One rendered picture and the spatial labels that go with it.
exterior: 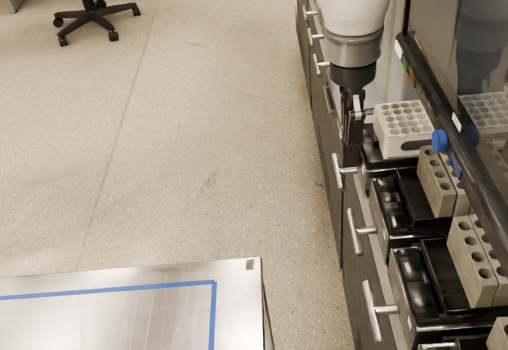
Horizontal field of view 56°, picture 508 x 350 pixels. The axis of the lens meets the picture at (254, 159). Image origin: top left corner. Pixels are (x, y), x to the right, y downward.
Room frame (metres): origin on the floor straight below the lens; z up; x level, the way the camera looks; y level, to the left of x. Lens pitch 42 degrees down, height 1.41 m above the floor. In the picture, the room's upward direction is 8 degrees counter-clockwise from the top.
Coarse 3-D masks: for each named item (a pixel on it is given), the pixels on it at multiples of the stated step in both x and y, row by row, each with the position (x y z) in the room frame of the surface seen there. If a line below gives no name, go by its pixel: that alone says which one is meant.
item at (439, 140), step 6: (432, 132) 0.48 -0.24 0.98; (438, 132) 0.47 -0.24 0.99; (444, 132) 0.47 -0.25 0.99; (432, 138) 0.48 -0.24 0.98; (438, 138) 0.46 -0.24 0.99; (444, 138) 0.46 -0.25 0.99; (432, 144) 0.47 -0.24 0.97; (438, 144) 0.46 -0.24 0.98; (444, 144) 0.45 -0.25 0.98; (438, 150) 0.45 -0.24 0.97; (444, 150) 0.45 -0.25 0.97
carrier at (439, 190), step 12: (420, 156) 0.56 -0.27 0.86; (432, 156) 0.54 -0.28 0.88; (420, 168) 0.55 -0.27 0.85; (432, 168) 0.52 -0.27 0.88; (420, 180) 0.55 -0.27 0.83; (432, 180) 0.50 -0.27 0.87; (444, 180) 0.49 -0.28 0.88; (432, 192) 0.49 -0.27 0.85; (444, 192) 0.46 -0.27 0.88; (432, 204) 0.48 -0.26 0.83; (444, 204) 0.46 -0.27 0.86; (444, 216) 0.46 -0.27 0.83
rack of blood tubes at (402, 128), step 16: (384, 112) 0.70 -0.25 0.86; (400, 112) 0.69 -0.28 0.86; (416, 112) 0.69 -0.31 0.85; (384, 128) 0.65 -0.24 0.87; (400, 128) 0.64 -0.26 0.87; (416, 128) 0.64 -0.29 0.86; (432, 128) 0.63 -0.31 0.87; (384, 144) 0.63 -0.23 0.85; (400, 144) 0.62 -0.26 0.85; (416, 144) 0.65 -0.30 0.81
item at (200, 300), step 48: (0, 288) 0.46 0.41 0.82; (48, 288) 0.44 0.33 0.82; (96, 288) 0.43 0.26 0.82; (144, 288) 0.42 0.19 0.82; (192, 288) 0.41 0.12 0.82; (240, 288) 0.39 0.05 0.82; (0, 336) 0.37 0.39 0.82; (48, 336) 0.36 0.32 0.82; (96, 336) 0.35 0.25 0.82; (144, 336) 0.34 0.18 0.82; (192, 336) 0.33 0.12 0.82; (240, 336) 0.32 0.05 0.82
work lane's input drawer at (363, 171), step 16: (368, 128) 0.71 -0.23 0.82; (368, 144) 0.66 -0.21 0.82; (336, 160) 0.70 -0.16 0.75; (368, 160) 0.62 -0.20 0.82; (384, 160) 0.61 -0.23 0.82; (400, 160) 0.61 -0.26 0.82; (416, 160) 0.61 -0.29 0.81; (336, 176) 0.66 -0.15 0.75; (368, 176) 0.60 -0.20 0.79; (384, 176) 0.60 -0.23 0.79
